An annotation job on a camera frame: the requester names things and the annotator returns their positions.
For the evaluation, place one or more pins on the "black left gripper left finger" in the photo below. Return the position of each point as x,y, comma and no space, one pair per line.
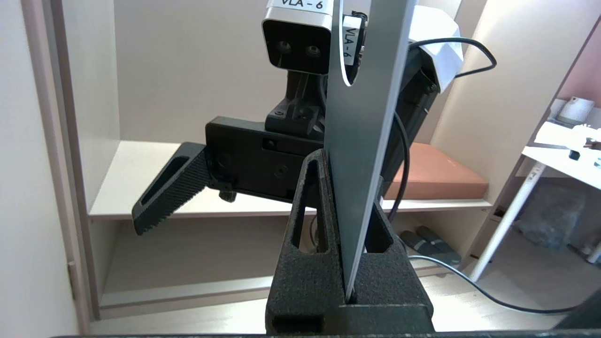
305,281

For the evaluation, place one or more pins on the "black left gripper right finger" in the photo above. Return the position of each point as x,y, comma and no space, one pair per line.
389,281

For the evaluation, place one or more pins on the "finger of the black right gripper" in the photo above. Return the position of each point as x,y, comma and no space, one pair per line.
173,188

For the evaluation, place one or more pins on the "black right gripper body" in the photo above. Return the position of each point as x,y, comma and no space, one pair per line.
253,159

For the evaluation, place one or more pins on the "blue do-not-disturb door hanger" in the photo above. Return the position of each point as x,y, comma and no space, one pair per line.
361,141

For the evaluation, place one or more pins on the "dark grey slipper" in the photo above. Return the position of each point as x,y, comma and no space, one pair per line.
441,246
413,241

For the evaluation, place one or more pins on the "brown seat cushion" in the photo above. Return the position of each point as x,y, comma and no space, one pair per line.
441,173

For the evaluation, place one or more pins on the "small metal hinge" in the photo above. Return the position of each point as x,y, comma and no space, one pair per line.
71,281

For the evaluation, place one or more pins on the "grey plastic bag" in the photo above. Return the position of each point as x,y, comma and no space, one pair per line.
554,216

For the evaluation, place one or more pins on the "white desk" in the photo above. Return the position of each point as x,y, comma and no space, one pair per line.
563,164

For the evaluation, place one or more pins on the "white paper sheet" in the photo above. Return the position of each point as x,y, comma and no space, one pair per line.
558,136

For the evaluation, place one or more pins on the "small black object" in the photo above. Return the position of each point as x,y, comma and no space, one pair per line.
573,154

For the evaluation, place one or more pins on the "white cylinder device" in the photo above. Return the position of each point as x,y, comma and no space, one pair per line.
576,110

